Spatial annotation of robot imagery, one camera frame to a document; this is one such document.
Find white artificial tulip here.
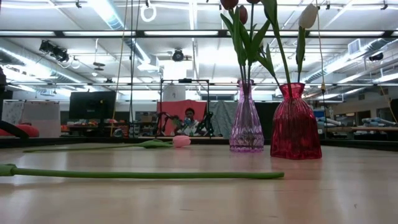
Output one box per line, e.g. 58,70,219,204
295,2,320,84
0,163,285,180

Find dark red artificial tulip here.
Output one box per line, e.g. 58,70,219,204
231,4,250,85
246,0,272,85
219,0,249,94

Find pink glass vase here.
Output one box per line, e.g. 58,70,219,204
229,79,265,153

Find red glass vase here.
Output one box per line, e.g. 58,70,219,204
269,82,323,161

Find red cushion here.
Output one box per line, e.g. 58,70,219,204
0,123,40,138

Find white partition board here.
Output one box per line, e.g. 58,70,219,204
1,101,62,138

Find black monitor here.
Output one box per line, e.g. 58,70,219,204
68,91,117,121

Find black spotlight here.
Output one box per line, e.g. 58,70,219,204
39,39,70,63

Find thin black crossbar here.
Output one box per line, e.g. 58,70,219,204
0,82,398,87

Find black overhead beam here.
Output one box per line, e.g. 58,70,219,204
0,29,398,39

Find red backdrop cloth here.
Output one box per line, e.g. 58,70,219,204
156,99,208,137

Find white cylinder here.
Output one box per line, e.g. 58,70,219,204
163,84,187,102

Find person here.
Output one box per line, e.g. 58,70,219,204
178,107,201,137

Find grey backdrop cloth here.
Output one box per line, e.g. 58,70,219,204
206,101,239,138

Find wooden background table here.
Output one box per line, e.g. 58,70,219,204
323,125,398,141

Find black hanging cable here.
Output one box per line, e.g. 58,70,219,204
128,0,141,125

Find black metal stand frame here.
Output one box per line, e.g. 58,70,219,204
159,78,211,138

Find white cable ring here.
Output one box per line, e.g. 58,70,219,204
139,2,157,23

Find black ceiling camera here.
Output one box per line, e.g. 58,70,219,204
172,48,185,62

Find hanging cable with yellow plug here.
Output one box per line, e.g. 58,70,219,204
315,0,328,103

